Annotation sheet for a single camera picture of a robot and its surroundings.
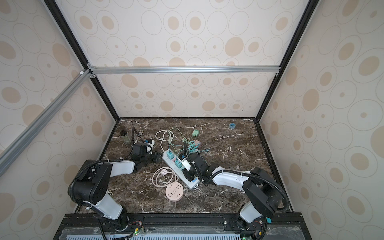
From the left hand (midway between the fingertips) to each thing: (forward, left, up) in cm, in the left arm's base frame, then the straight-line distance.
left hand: (164, 151), depth 94 cm
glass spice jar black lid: (+10, +27, +2) cm, 29 cm away
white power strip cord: (+14, +3, -3) cm, 15 cm away
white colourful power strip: (-7, -5, -3) cm, 9 cm away
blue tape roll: (+27, -48, -6) cm, 56 cm away
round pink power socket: (-24, -9, -2) cm, 26 cm away
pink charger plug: (+7, -21, -1) cm, 23 cm away
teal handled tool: (-37, -56, -3) cm, 67 cm away
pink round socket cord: (-14, -1, -5) cm, 15 cm away
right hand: (-12, -14, 0) cm, 18 cm away
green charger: (+19, -20, -4) cm, 28 cm away
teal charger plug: (-4, -5, +2) cm, 6 cm away
